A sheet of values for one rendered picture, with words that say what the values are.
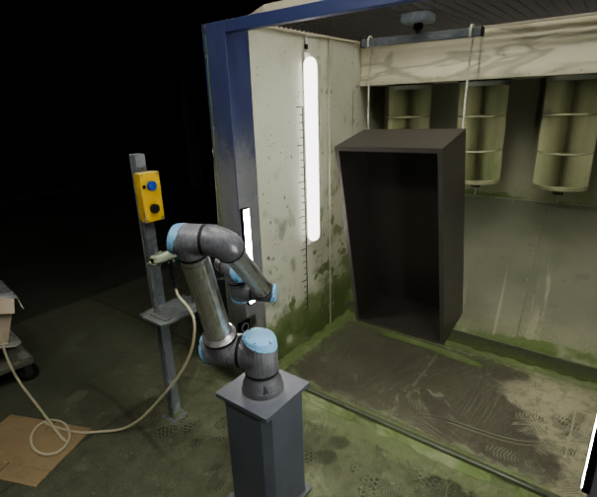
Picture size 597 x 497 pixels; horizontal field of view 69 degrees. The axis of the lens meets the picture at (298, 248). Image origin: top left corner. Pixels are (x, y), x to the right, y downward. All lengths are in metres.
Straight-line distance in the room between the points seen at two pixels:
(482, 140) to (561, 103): 0.52
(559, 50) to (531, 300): 1.66
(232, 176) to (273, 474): 1.58
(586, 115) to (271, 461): 2.69
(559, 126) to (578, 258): 0.95
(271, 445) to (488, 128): 2.51
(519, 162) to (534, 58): 0.82
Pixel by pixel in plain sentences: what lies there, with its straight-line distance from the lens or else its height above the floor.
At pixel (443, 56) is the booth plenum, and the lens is 3.43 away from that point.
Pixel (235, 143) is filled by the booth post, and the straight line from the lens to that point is 2.55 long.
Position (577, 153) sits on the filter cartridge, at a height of 1.51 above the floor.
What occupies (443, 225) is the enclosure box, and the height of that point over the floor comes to 1.24.
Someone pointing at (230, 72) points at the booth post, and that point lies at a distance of 2.55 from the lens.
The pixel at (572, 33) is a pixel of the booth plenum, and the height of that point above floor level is 2.20.
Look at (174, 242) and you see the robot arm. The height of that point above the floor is 1.41.
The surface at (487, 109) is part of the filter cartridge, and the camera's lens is 3.41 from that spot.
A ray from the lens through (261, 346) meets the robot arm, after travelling 1.87.
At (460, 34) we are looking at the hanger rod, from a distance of 2.53.
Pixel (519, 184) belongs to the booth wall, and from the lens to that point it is 3.77.
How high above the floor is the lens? 1.86
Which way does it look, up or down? 18 degrees down
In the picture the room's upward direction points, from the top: 2 degrees counter-clockwise
